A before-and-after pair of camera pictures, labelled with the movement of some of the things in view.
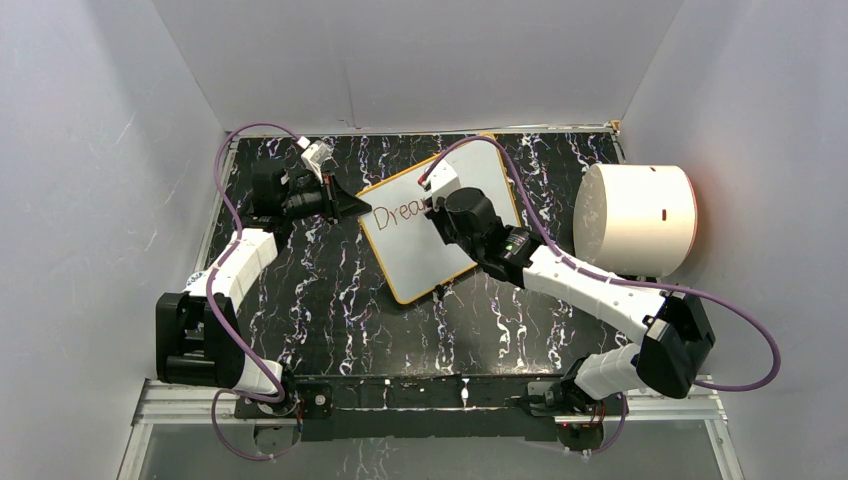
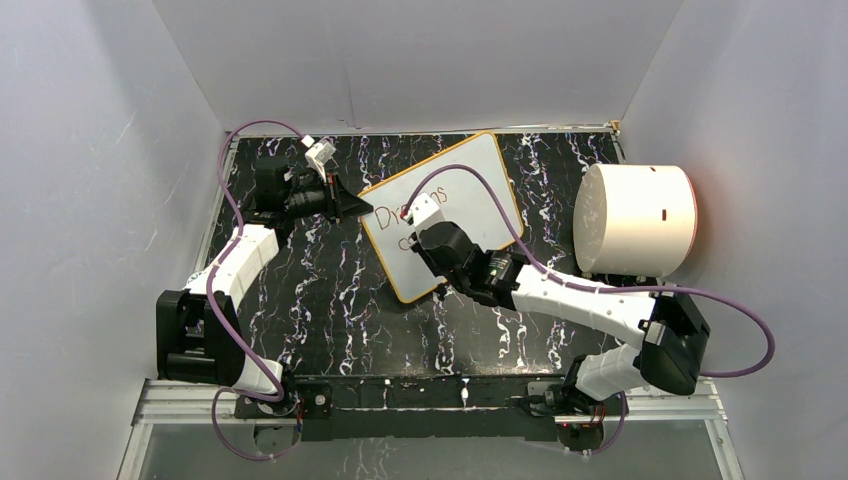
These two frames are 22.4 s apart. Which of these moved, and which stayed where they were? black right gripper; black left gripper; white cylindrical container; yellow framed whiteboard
Moved: black right gripper
Stayed: black left gripper; yellow framed whiteboard; white cylindrical container
